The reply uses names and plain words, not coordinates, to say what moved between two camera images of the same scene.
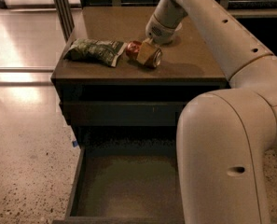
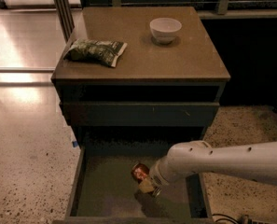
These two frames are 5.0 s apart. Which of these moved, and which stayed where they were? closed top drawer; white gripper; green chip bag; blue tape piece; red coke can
Moved: white gripper; red coke can
Stayed: blue tape piece; green chip bag; closed top drawer
